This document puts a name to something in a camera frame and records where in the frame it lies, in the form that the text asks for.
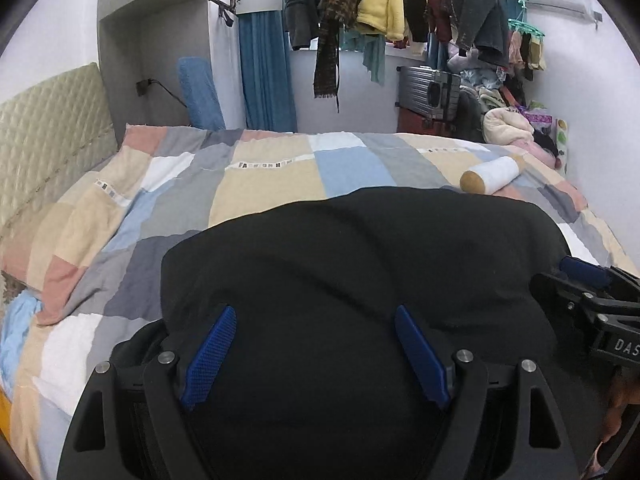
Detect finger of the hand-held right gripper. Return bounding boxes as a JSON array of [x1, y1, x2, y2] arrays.
[[529, 271, 590, 314], [559, 256, 614, 288]]

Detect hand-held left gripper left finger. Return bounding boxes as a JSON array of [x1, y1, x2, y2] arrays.
[[56, 305, 239, 480]]

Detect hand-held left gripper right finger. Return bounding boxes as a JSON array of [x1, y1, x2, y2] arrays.
[[394, 304, 583, 480]]

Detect black puffer jacket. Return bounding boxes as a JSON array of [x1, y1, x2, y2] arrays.
[[110, 187, 608, 480]]

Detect pile of clothes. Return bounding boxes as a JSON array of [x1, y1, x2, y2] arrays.
[[446, 45, 562, 162]]

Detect person's right hand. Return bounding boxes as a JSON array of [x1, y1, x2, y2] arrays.
[[585, 375, 640, 480]]

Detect dotted printed cloth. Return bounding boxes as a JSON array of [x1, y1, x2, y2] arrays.
[[553, 118, 570, 176]]

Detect white roll with wooden end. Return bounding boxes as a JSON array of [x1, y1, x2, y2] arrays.
[[459, 155, 521, 195]]

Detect cream plush cloth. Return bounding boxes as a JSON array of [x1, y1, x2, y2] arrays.
[[482, 108, 535, 149]]

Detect patchwork quilt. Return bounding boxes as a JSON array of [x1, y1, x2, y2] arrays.
[[0, 125, 640, 480]]

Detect light blue cloth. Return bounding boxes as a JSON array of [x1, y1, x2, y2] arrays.
[[0, 291, 44, 392]]

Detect red suitcase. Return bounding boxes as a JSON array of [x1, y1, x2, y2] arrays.
[[397, 110, 456, 136]]

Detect green sock drying hanger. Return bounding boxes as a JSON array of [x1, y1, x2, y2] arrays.
[[507, 16, 547, 81]]

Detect silver suitcase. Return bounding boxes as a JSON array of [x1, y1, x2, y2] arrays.
[[398, 66, 461, 121]]

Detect grey denim jacket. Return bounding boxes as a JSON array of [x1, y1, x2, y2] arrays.
[[442, 0, 511, 69]]

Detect cream quilted headboard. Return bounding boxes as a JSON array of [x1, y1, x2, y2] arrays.
[[0, 62, 119, 232]]

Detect blue curtain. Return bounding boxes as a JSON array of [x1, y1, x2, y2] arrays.
[[237, 10, 299, 134]]

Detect teal hanging scarf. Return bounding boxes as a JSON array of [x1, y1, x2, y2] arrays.
[[362, 35, 387, 87]]

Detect maroon hanging garment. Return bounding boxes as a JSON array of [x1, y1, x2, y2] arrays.
[[427, 0, 454, 44]]

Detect black hanging garment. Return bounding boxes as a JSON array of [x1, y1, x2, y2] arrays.
[[400, 0, 431, 44]]

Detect yellow fleece jacket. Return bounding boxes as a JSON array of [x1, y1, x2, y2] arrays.
[[356, 0, 407, 42]]

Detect brown plaid scarf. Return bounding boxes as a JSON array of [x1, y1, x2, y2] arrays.
[[313, 0, 362, 114]]

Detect black hanging coat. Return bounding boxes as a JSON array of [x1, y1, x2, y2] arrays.
[[280, 0, 321, 52]]

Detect black power cable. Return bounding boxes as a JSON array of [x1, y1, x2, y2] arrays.
[[149, 80, 189, 109]]

